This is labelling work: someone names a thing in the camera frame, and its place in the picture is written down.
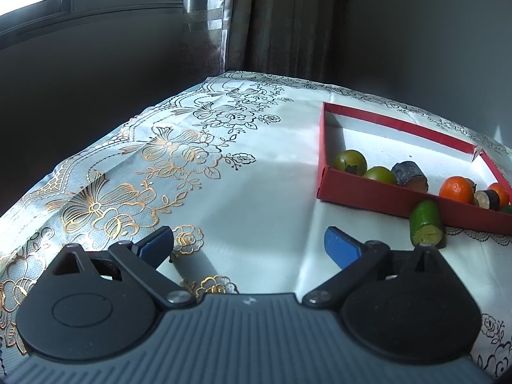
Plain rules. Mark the small dark-skinned pale-faced cylinder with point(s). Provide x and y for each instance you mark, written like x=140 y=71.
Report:
x=487 y=199

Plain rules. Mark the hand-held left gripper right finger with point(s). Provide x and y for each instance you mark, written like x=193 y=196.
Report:
x=340 y=250

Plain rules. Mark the white floral lace tablecloth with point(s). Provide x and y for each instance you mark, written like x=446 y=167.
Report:
x=260 y=192

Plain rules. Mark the orange mandarin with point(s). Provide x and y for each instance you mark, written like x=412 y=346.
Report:
x=456 y=189
x=502 y=192

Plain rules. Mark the green round fruit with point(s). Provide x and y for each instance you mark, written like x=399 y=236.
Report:
x=380 y=175

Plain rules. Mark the large dark-skinned orange-faced cylinder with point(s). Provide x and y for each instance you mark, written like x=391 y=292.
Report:
x=408 y=174

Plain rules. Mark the grey curtain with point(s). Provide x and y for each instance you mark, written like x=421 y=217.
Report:
x=280 y=20

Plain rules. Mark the green cucumber piece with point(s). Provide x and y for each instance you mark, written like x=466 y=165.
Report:
x=426 y=222
x=507 y=209

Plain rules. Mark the red shallow cardboard box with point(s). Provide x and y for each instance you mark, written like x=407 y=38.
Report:
x=400 y=140

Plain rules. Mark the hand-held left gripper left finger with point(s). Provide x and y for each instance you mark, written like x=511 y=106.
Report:
x=158 y=244

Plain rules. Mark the yellow-green round fruit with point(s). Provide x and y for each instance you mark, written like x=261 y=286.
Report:
x=351 y=160

